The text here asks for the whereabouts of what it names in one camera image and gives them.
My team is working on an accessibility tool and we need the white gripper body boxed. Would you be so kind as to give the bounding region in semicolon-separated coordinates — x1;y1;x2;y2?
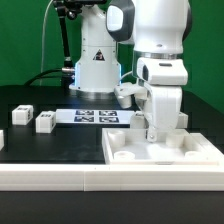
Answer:
137;57;188;131

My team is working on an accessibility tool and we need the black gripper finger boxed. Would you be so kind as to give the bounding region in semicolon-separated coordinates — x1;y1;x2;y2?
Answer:
145;112;157;142

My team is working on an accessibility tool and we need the white square tabletop part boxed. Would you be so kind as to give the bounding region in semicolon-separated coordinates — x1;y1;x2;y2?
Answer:
102;128;224;166

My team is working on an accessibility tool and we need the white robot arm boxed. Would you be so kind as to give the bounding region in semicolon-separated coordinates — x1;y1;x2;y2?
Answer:
69;0;191;142

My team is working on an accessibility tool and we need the white plate with fiducial tags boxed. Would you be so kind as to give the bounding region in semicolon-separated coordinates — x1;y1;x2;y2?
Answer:
56;109;134;125

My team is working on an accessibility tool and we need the white block at left edge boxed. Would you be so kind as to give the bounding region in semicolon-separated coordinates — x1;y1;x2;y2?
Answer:
0;130;4;151

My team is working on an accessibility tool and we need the white obstacle fence wall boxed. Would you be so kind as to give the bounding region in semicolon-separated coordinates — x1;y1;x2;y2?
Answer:
0;164;224;191

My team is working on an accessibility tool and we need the black cable bundle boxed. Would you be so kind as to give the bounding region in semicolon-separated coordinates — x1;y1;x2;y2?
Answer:
23;68;75;87

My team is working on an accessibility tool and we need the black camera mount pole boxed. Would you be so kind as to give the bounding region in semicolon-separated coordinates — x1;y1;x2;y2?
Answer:
53;0;107;67

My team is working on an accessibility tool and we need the white cable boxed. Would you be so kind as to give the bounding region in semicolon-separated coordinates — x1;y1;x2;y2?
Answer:
39;0;54;87

